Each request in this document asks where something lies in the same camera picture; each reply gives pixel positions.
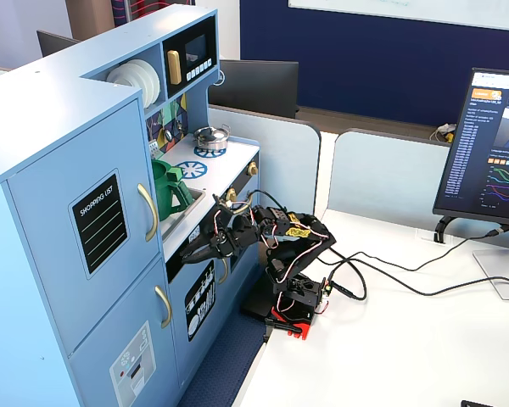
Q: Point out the blue dispenser print cabinet door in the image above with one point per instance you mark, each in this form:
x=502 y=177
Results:
x=102 y=339

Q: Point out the green toy pitcher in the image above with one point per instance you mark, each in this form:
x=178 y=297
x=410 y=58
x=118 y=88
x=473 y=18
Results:
x=163 y=191

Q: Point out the gold oven knob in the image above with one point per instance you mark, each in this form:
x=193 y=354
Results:
x=252 y=168
x=231 y=195

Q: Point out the white toy plate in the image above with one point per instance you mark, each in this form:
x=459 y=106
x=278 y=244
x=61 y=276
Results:
x=146 y=82
x=123 y=76
x=156 y=87

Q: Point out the silver monitor stand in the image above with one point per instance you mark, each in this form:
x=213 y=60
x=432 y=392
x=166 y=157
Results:
x=505 y=275

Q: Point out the small black flat object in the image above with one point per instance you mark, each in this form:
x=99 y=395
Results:
x=473 y=403

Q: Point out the grey desk divider panel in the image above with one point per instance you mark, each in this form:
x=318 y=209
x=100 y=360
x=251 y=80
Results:
x=386 y=174
x=284 y=169

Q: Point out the silver toy sink basin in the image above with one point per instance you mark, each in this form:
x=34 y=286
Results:
x=174 y=225

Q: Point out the blue shopping list cabinet door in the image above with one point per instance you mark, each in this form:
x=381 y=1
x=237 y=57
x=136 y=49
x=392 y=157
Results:
x=46 y=254

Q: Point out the dark switched-off monitor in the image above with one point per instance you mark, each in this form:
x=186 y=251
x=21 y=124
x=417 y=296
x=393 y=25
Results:
x=258 y=89
x=53 y=42

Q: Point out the red table clamp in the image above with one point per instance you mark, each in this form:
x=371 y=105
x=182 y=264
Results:
x=299 y=328

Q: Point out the small wrist camera board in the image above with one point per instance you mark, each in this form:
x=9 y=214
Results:
x=222 y=202

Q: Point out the blue toy kitchen unit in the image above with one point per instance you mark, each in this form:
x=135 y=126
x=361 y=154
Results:
x=46 y=106

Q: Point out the white whiteboard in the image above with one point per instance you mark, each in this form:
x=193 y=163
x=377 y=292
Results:
x=407 y=8

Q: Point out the black toy microwave door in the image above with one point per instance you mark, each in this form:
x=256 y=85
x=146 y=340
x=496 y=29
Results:
x=195 y=51

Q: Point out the blue dishwasher print door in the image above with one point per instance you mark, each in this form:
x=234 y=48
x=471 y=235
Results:
x=182 y=339

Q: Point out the black flat base plate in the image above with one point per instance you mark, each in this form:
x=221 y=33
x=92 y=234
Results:
x=254 y=303

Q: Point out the silver toy pot with lid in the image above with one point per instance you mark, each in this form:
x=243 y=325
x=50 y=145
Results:
x=212 y=137

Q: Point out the toy oven door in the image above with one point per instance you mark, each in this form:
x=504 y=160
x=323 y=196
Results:
x=248 y=254

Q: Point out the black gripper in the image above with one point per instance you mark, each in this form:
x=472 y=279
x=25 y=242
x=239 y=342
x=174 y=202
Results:
x=217 y=248

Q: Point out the navy blue wall panel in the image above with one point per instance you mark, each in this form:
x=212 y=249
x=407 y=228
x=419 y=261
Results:
x=365 y=68

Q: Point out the lit computer monitor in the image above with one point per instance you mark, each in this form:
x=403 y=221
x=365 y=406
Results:
x=479 y=148

